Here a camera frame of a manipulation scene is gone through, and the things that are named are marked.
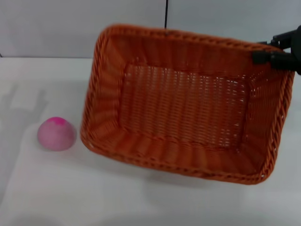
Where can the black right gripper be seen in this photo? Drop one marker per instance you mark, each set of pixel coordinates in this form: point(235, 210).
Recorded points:
point(297, 49)

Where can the orange woven plastic basket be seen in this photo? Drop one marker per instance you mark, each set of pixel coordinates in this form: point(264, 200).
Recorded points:
point(183, 110)

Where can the pink peach toy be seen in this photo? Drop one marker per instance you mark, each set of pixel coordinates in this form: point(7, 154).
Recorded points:
point(56, 136)

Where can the dark vertical wall strip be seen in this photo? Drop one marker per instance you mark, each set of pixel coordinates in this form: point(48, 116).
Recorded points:
point(166, 13)

